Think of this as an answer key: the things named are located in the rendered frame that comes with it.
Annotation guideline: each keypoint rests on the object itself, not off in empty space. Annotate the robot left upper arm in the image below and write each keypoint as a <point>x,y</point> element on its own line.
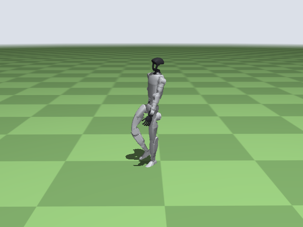
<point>161,83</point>

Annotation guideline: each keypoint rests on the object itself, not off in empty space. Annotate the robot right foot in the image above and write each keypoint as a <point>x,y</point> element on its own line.
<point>145,155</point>

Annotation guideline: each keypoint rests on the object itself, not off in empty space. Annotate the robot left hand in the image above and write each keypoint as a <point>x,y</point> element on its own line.
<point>148,119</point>

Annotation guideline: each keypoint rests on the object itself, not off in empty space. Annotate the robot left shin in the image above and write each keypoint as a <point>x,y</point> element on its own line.
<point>153,148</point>

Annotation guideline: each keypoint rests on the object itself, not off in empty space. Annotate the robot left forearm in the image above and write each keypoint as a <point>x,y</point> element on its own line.
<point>154,104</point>

